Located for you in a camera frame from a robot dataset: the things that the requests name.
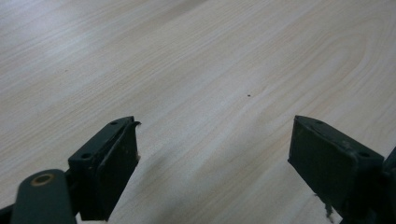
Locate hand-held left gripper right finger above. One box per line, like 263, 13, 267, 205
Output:
288, 115, 386, 220

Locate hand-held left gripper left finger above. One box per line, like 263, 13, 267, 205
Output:
67, 116, 142, 222

